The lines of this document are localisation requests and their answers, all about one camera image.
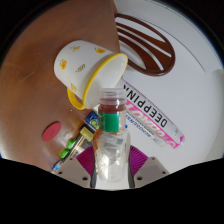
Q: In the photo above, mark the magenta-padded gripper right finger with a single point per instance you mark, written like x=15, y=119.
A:
x=151, y=170

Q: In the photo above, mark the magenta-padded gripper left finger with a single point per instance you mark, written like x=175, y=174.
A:
x=71, y=170

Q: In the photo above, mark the clear bottle with green label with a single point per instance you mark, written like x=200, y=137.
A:
x=111, y=156

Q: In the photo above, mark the blue tissue pack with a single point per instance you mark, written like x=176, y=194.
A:
x=56, y=166

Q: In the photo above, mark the amber pump bottle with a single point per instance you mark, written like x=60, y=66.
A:
x=86, y=133

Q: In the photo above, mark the flat round red coaster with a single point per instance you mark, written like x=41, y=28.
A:
x=51, y=131

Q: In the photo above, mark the dark blue pump bottle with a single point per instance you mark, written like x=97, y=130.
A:
x=92, y=119

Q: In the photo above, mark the white mug with yellow rim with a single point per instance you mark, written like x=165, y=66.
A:
x=80, y=66

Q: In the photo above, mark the brown wooden chair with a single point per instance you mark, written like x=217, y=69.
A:
x=168, y=53

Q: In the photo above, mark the white refrigerator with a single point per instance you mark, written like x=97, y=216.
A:
x=200, y=46

